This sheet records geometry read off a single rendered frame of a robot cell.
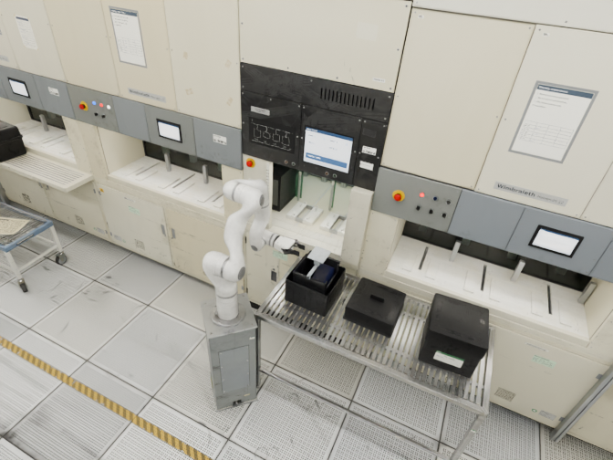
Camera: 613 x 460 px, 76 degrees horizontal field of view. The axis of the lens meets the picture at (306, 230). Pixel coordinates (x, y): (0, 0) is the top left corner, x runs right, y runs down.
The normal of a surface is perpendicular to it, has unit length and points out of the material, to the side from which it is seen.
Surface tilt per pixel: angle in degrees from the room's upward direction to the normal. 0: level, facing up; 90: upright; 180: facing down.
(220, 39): 90
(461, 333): 0
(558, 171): 90
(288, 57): 93
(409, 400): 0
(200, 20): 90
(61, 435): 0
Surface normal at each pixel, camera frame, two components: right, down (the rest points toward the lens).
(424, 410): 0.07, -0.80
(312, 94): -0.43, 0.51
